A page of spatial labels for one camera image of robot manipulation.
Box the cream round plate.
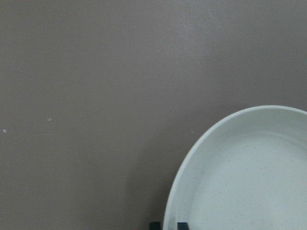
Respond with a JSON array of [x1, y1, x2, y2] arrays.
[[163, 105, 307, 230]]

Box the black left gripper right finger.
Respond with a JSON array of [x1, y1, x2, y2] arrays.
[[177, 222, 189, 230]]

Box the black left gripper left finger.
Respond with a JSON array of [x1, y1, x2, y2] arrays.
[[149, 221, 161, 230]]

